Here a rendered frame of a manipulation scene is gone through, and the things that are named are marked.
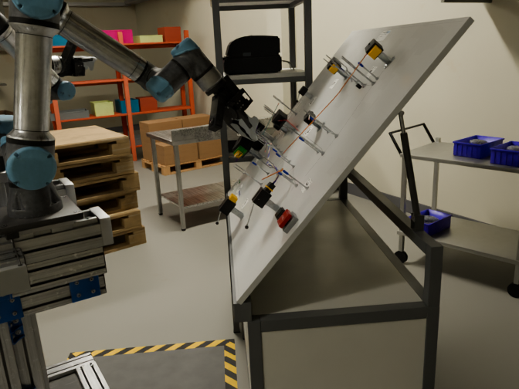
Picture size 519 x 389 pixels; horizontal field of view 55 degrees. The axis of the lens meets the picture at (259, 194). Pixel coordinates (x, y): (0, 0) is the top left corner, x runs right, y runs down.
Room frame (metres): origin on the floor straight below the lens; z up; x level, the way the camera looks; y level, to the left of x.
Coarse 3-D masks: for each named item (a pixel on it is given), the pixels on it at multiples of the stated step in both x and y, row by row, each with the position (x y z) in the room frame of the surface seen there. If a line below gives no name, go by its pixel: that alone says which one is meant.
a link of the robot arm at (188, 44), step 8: (184, 40) 1.48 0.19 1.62; (192, 40) 1.51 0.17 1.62; (176, 48) 1.47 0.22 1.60; (184, 48) 1.47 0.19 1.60; (192, 48) 1.48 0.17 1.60; (176, 56) 1.48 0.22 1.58; (184, 56) 1.47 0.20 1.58; (192, 56) 1.47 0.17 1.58; (200, 56) 1.48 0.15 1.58; (184, 64) 1.46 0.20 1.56; (192, 64) 1.47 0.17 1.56; (200, 64) 1.48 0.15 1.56; (208, 64) 1.49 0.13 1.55; (192, 72) 1.48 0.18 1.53; (200, 72) 1.48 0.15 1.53
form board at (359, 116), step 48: (384, 48) 1.86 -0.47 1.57; (432, 48) 1.44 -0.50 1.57; (336, 96) 1.96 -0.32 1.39; (384, 96) 1.50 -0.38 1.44; (288, 144) 2.09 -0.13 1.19; (336, 144) 1.56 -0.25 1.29; (240, 192) 2.25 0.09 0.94; (288, 192) 1.64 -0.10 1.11; (240, 240) 1.72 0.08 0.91; (288, 240) 1.34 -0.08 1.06; (240, 288) 1.38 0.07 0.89
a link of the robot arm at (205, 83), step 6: (210, 72) 1.48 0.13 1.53; (216, 72) 1.50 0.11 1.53; (204, 78) 1.48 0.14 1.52; (210, 78) 1.48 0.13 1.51; (216, 78) 1.49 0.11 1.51; (198, 84) 1.50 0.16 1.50; (204, 84) 1.48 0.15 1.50; (210, 84) 1.48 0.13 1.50; (216, 84) 1.49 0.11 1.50; (204, 90) 1.50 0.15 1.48
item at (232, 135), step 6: (228, 132) 2.87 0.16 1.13; (234, 132) 2.86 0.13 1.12; (270, 132) 2.81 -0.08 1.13; (228, 138) 2.67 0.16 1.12; (234, 138) 2.66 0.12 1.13; (258, 138) 2.63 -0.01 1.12; (264, 138) 2.63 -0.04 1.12; (228, 144) 2.61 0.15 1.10; (234, 144) 2.61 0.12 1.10; (258, 144) 2.62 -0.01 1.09
